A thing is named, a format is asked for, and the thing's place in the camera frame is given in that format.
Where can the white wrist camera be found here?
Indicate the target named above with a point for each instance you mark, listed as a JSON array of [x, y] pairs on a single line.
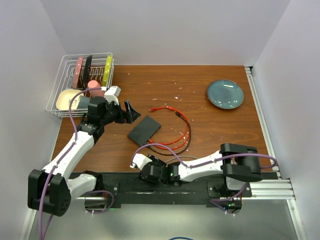
[[112, 94], [139, 161]]

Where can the cream square bowl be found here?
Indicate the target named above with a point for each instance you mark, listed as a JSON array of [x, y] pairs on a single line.
[[65, 97]]

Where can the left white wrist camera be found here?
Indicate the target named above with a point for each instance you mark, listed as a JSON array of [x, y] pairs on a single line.
[[112, 94]]

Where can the yellow-green plate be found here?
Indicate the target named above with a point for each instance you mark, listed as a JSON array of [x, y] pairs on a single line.
[[106, 79]]

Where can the pink plate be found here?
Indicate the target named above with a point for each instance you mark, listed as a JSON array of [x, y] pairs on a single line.
[[77, 72]]

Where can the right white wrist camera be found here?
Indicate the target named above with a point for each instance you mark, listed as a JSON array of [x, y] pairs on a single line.
[[139, 161]]

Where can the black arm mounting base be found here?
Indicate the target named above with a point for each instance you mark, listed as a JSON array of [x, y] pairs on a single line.
[[128, 188]]

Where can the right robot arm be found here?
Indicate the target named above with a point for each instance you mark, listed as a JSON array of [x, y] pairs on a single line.
[[238, 162]]

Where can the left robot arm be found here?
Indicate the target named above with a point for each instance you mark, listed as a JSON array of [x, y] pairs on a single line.
[[51, 190]]

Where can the black plate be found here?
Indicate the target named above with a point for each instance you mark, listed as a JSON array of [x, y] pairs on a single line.
[[86, 71]]

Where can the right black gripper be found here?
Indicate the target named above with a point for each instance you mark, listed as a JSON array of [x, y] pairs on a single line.
[[156, 162]]

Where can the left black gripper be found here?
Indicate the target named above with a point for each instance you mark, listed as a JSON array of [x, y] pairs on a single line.
[[132, 116]]

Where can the pink cup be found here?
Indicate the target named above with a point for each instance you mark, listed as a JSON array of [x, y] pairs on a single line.
[[95, 89]]

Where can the teal ceramic plate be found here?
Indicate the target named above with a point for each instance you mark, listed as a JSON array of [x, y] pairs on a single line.
[[225, 94]]

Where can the dark teal cup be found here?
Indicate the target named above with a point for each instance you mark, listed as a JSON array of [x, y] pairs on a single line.
[[82, 102]]

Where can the black network switch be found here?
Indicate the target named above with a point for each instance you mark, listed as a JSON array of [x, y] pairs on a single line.
[[144, 131]]

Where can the white wire dish rack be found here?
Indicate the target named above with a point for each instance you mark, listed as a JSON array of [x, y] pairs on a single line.
[[65, 74]]

